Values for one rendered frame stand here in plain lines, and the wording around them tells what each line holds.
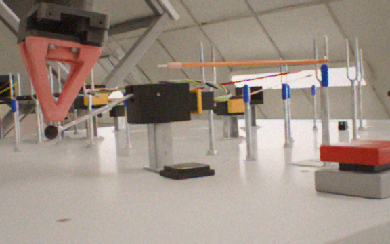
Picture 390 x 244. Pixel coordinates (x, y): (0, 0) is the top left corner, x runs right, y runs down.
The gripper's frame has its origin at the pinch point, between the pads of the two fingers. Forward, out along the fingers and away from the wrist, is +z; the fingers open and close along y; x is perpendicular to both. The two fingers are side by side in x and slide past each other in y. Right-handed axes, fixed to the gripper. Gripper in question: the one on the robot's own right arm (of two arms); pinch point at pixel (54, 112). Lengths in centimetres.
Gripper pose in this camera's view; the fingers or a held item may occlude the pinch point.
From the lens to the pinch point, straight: 53.9
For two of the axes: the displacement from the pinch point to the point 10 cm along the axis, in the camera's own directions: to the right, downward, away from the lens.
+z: -0.8, 10.0, -0.4
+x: -8.8, -0.8, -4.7
